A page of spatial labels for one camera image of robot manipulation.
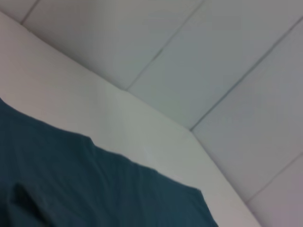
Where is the teal T-shirt with FREE print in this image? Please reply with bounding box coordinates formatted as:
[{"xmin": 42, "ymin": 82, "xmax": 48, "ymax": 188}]
[{"xmin": 0, "ymin": 98, "xmax": 220, "ymax": 227}]

